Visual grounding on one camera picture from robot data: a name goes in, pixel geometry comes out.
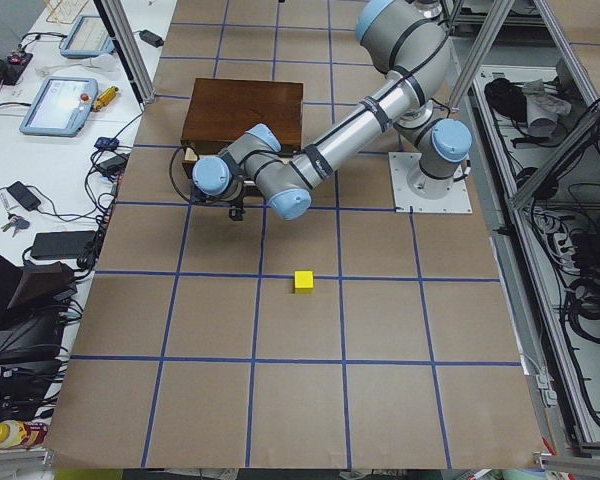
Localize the yellow bottle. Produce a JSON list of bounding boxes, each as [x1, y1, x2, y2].
[[0, 420, 49, 450]]

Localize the teach pendant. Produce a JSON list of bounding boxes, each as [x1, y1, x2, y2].
[[60, 15, 114, 59], [19, 76, 98, 137]]

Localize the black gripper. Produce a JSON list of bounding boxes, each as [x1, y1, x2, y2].
[[192, 182, 253, 213]]

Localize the yellow block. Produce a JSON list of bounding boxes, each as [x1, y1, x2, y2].
[[294, 270, 315, 294]]

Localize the far teach pendant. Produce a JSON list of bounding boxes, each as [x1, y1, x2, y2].
[[60, 15, 114, 59]]

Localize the aluminium frame post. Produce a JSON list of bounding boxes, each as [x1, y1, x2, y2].
[[93, 0, 155, 105]]

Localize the yellow tool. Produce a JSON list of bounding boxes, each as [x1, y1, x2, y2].
[[92, 85, 119, 112]]

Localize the dark wooden drawer cabinet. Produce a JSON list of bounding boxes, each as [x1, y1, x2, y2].
[[180, 78, 304, 154]]

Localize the near teach pendant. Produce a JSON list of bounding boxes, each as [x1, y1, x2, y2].
[[19, 76, 98, 137]]

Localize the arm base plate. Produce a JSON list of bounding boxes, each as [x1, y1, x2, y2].
[[388, 152, 473, 215]]

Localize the black smartphone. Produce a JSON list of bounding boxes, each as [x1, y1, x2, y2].
[[6, 181, 41, 211]]

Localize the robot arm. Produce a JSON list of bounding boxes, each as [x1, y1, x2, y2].
[[190, 1, 472, 220]]

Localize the black power adapter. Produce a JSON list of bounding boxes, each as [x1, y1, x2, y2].
[[138, 29, 164, 48]]

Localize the black tablet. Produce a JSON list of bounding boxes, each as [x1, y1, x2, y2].
[[30, 230, 96, 260]]

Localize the keys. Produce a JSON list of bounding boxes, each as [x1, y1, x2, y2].
[[1, 213, 30, 236]]

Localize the blue small device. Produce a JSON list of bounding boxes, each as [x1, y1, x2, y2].
[[94, 137, 119, 151]]

